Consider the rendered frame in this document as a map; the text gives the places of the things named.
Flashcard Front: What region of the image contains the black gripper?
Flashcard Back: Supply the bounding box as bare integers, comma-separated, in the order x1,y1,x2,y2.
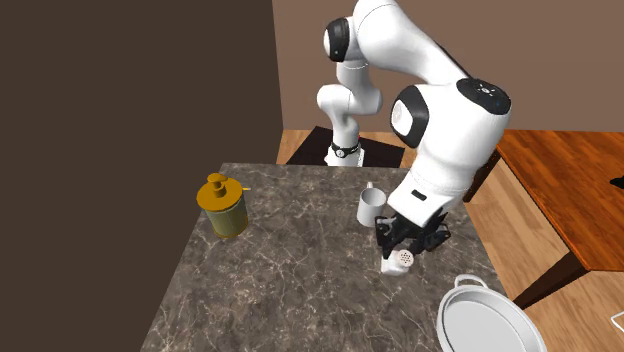
374,207,452,261

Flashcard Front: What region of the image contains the white shaker with holes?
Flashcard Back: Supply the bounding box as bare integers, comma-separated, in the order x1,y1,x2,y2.
380,248,416,277

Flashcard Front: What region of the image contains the white mug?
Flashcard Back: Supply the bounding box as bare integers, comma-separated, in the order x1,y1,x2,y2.
356,181,389,228

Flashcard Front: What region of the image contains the black robot stand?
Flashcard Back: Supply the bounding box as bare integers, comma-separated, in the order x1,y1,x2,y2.
285,125,406,169

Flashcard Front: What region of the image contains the brown wooden table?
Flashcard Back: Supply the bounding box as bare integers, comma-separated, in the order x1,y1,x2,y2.
461,128,624,311

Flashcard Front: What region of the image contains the silver pan with handle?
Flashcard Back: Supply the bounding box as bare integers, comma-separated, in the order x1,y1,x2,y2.
436,273,549,352

